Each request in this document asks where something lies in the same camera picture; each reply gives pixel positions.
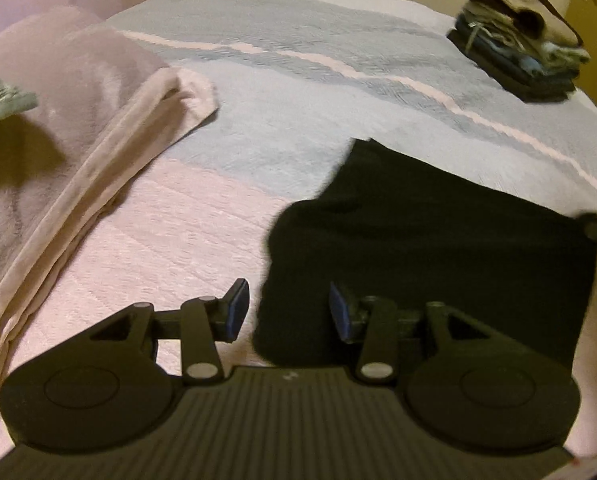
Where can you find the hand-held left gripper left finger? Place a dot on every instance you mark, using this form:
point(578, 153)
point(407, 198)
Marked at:
point(237, 310)

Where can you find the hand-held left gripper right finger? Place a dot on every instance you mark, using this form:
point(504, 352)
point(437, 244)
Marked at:
point(339, 315)

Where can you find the black shirt with orange trim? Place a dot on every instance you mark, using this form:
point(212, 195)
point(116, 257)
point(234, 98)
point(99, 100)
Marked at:
point(428, 240)

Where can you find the stack of folded clothes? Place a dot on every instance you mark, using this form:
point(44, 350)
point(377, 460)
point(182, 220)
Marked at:
point(518, 45)

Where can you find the pink and grey bedspread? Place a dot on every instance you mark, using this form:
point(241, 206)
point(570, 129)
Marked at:
point(303, 85)

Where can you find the folded pale pink blanket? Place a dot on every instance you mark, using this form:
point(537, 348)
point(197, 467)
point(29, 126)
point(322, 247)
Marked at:
point(78, 135)

